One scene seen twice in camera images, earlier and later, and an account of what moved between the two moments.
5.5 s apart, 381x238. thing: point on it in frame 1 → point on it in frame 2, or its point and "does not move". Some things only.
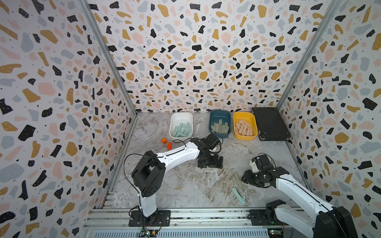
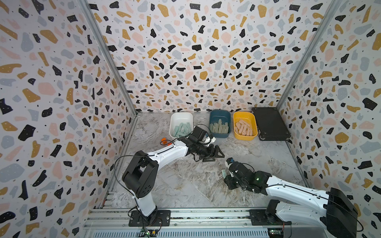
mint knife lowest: [240, 198] → [224, 173]
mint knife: [185, 128] does not move
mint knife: [179, 134] does not move
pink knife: [241, 128] does not move
